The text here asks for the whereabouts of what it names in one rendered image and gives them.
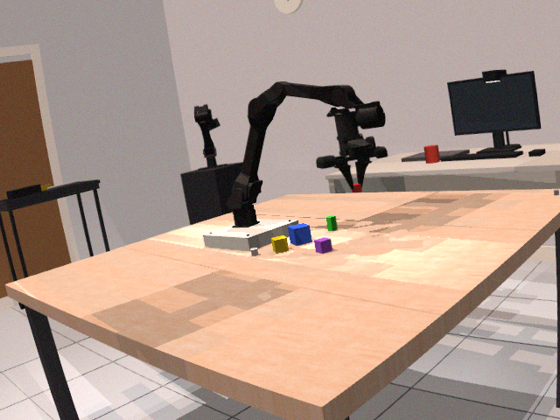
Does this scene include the blue block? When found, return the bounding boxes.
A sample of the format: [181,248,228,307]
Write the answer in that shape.
[288,223,312,246]

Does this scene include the yellow block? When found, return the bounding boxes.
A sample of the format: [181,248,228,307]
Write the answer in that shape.
[271,235,289,254]

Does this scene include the purple block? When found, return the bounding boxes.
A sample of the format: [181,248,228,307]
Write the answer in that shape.
[314,237,333,255]

